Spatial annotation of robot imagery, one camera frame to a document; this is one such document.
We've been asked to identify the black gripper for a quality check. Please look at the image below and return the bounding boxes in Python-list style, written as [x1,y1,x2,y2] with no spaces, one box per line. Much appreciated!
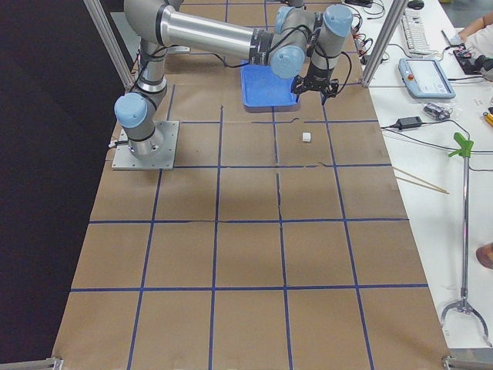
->
[290,65,339,106]

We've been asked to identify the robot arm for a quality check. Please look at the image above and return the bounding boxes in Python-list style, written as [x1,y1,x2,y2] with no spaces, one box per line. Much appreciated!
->
[114,1,353,160]

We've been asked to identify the blue plastic tray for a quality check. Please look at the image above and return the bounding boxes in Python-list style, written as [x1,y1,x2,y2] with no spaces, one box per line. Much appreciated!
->
[240,65,300,113]

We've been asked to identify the black power adapter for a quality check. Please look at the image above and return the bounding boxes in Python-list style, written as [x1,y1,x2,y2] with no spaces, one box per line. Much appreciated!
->
[395,116,423,130]

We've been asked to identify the teach pendant tablet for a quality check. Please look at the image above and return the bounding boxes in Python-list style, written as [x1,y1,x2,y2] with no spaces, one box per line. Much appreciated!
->
[398,58,455,99]

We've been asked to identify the white keyboard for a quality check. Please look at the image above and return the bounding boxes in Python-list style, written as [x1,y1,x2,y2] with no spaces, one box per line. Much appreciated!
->
[401,8,434,56]

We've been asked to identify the wooden chopsticks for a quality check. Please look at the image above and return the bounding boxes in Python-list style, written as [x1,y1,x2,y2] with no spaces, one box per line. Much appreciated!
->
[393,166,449,194]

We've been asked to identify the brown paper table cover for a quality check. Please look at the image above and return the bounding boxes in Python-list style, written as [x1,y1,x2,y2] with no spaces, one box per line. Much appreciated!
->
[53,41,448,369]

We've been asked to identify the aluminium frame post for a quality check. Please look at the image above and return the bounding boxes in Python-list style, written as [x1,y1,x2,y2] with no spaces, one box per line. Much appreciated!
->
[361,0,407,87]

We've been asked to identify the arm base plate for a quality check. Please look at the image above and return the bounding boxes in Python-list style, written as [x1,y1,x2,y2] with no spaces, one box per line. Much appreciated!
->
[112,121,179,170]

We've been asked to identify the green handled reacher grabber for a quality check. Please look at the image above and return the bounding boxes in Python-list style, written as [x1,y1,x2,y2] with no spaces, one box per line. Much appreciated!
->
[440,132,492,348]

